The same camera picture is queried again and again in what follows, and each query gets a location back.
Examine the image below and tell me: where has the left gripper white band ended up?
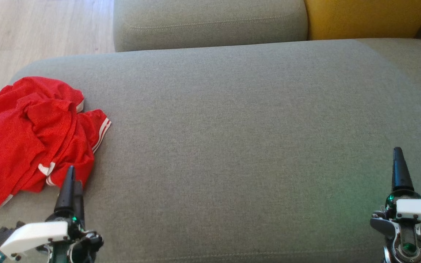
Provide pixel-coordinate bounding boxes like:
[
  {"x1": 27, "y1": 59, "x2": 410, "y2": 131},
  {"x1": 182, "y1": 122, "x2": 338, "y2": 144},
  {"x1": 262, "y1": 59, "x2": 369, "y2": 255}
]
[{"x1": 0, "y1": 165, "x2": 104, "y2": 263}]

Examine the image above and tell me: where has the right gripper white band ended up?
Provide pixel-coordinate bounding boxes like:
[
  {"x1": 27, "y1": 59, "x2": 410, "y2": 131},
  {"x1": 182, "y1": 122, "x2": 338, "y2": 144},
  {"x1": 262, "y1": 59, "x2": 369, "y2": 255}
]
[{"x1": 370, "y1": 147, "x2": 421, "y2": 263}]

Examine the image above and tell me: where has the large yellow sofa back cushion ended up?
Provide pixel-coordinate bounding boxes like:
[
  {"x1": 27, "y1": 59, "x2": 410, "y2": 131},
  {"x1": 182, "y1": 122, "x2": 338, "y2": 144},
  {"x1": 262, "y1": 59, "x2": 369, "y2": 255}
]
[{"x1": 303, "y1": 0, "x2": 421, "y2": 41}]

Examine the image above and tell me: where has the large grey sofa chaise cushion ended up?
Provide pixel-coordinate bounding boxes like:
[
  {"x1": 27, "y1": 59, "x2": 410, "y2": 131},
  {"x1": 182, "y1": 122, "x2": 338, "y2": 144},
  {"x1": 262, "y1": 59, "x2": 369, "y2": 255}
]
[{"x1": 0, "y1": 38, "x2": 421, "y2": 263}]

